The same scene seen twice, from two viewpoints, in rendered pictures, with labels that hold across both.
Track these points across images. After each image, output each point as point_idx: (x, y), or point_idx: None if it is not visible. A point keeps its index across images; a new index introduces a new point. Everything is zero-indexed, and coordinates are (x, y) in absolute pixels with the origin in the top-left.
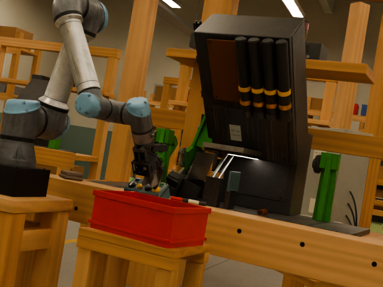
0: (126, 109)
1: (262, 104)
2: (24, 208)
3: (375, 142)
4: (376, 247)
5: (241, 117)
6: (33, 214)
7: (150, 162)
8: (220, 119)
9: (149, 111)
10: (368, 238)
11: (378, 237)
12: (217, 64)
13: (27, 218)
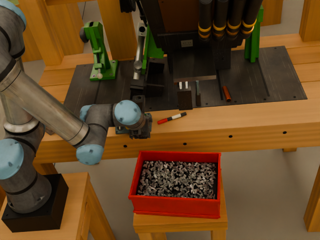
0: (116, 119)
1: (224, 32)
2: (78, 236)
3: None
4: None
5: (195, 35)
6: (40, 164)
7: (147, 131)
8: (172, 39)
9: (139, 111)
10: (299, 70)
11: (296, 55)
12: (171, 13)
13: (36, 167)
